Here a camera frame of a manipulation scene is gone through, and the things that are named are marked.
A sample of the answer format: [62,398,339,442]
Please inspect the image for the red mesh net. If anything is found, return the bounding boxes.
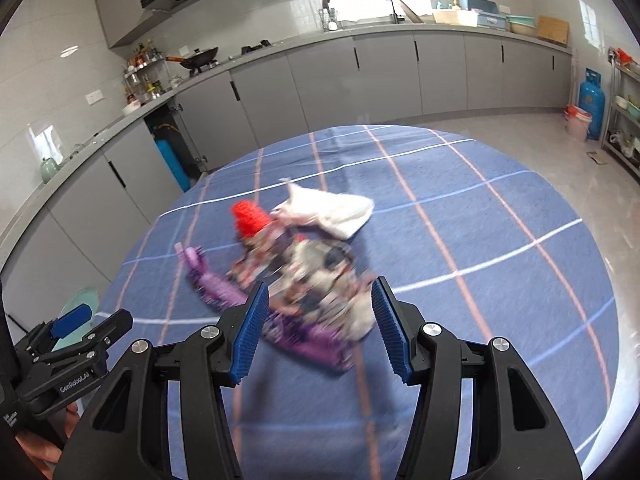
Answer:
[231,200,272,240]

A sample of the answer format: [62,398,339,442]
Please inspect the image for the white red bucket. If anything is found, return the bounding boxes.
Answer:
[564,104,592,142]

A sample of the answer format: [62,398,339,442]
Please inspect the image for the blue plaid tablecloth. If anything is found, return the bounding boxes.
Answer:
[92,122,622,480]

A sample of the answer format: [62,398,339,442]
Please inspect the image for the spice rack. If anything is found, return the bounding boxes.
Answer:
[122,39,168,105]

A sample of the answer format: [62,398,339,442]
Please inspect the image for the metal storage shelf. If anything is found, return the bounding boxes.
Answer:
[600,47,640,181]

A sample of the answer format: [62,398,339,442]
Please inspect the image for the purple snack wrapper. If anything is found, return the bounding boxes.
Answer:
[175,243,352,385]

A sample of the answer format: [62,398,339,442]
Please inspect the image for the blue gas cylinder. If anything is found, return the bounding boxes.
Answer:
[578,68,606,140]

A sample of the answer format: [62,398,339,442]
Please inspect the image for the cardboard box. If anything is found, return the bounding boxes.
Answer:
[536,15,570,47]

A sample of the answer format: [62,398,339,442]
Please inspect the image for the black wok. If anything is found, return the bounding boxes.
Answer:
[165,47,218,72]

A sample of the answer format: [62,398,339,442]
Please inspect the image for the striped woven rag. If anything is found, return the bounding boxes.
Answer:
[228,220,375,341]

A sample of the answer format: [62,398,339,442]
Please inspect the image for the grey lower cabinets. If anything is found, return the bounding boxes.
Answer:
[1,26,572,322]

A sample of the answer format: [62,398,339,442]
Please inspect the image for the green ceramic teapot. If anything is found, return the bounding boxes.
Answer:
[39,157,60,183]

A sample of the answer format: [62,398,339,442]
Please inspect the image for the white tissue paper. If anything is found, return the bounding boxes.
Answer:
[270,180,375,240]

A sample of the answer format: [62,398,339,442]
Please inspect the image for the left hand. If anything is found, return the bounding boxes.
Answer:
[15,402,80,479]

